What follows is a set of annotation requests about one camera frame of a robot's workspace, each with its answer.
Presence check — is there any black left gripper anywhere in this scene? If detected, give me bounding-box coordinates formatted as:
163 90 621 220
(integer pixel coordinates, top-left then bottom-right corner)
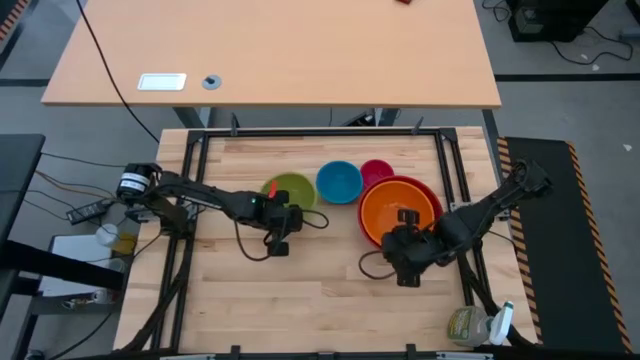
253 189 305 258

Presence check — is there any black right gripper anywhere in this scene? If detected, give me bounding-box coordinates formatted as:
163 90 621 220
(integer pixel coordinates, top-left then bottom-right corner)
380 208 444 289

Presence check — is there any green bowl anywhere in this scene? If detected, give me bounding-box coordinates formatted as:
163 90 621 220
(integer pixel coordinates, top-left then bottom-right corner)
259 172 319 212

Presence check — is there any orange bowl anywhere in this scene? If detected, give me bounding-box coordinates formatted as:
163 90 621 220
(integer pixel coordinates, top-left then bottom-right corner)
359 179 437 247

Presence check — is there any large red bowl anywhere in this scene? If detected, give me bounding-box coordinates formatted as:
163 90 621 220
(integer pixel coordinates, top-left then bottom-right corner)
356 174 446 250

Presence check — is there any blue bowl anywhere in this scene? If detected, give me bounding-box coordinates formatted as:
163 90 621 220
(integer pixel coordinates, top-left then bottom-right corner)
315 160 365 206

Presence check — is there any small magenta bowl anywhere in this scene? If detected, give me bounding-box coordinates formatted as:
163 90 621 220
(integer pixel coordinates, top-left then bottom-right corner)
359 158 396 189

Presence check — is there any spray bottle with white trigger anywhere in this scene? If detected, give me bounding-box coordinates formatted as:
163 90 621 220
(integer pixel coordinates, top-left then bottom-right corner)
446 300 516 349

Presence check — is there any black mat with hazard stripes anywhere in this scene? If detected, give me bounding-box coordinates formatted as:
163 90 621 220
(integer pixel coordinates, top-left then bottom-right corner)
495 135 635 354

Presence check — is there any light wooden desk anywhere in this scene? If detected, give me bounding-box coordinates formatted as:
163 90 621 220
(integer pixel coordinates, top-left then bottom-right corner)
40 0 503 129

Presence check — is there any clear bottle with white cap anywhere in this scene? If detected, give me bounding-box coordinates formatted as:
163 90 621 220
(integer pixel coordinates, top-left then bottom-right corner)
94 222 122 248

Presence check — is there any white rectangular desk plate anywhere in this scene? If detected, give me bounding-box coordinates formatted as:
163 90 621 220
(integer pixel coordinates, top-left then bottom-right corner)
136 72 188 92

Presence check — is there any white box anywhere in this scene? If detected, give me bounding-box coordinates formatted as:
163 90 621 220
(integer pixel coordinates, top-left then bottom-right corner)
38 233 132 300

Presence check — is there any black computer case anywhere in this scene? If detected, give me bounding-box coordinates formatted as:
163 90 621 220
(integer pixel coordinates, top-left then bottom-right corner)
506 0 610 44

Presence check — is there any black side table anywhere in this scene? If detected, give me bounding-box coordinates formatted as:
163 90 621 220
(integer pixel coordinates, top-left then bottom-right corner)
0 133 47 261

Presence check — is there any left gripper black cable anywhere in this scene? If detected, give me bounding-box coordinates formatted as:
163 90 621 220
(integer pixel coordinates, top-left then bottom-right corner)
233 208 331 263

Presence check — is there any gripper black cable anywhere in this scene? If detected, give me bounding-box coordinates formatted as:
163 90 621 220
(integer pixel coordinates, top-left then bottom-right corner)
357 249 401 282
233 208 331 263

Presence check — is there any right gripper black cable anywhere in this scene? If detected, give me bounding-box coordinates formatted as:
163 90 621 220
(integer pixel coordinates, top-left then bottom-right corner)
357 249 401 282

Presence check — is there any black aluminium frame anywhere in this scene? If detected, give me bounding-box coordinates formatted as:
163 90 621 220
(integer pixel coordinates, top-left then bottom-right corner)
148 126 502 354

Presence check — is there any long black desk cable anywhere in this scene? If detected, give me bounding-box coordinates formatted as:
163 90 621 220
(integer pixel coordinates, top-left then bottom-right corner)
74 0 162 145

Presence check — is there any black floor cable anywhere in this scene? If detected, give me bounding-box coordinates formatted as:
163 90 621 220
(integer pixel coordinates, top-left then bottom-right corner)
548 24 635 67

